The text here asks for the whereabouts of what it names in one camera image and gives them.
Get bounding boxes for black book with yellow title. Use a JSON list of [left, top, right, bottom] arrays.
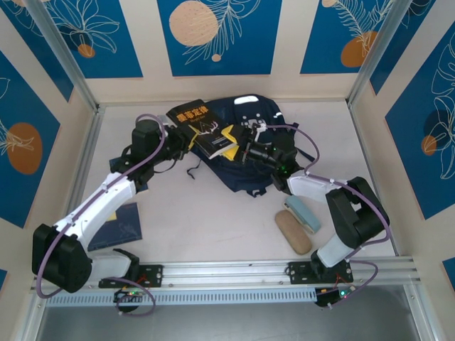
[[166, 98, 240, 160]]

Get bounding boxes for navy blue backpack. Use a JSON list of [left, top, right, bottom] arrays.
[[186, 94, 316, 197]]

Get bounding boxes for light blue pencil case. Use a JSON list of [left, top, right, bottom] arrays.
[[282, 193, 322, 234]]

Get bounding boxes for beige glasses case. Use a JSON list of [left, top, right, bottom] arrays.
[[274, 209, 314, 256]]

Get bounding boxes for navy book with yellow label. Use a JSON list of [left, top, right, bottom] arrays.
[[87, 202, 143, 252]]

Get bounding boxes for circuit board with green light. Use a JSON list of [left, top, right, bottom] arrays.
[[315, 286, 356, 307], [113, 288, 146, 303]]

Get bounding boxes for grey metal panel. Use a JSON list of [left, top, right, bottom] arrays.
[[35, 283, 438, 341]]

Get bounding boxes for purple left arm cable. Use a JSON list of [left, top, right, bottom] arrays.
[[37, 113, 168, 317]]

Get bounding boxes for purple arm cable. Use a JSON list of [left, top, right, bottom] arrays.
[[37, 113, 168, 317], [264, 123, 391, 310]]

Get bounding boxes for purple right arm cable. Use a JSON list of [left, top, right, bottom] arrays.
[[264, 123, 391, 310]]

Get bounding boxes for aluminium table edge rail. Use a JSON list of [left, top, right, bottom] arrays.
[[347, 104, 401, 257], [62, 106, 106, 232]]

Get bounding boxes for aluminium frame post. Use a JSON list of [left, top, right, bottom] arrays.
[[346, 0, 408, 106], [26, 0, 99, 113]]

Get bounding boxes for long aluminium base rail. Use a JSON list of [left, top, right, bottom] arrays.
[[30, 257, 422, 291]]

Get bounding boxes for grey slotted cable duct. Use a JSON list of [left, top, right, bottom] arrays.
[[45, 287, 317, 307]]

